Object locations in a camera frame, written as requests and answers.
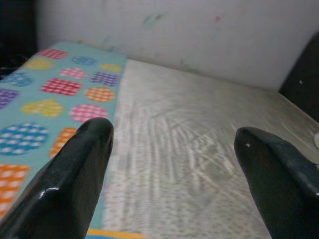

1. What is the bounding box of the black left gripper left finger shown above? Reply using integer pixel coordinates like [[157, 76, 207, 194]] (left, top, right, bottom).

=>
[[0, 117, 115, 239]]

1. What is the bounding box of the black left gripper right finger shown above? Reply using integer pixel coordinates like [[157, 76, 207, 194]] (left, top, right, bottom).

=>
[[233, 126, 319, 239]]

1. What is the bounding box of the yellow edged colourful book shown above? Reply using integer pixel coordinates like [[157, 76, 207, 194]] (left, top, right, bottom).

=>
[[86, 228, 147, 239]]

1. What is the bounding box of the teal blanket with coloured shapes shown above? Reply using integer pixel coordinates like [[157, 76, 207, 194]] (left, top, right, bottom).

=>
[[0, 41, 128, 231]]

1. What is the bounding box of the black tufted headboard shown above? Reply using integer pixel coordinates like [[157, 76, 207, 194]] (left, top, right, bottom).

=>
[[278, 32, 319, 123]]

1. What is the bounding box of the grey quilted mattress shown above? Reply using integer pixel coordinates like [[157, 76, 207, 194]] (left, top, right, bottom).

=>
[[102, 58, 319, 239]]

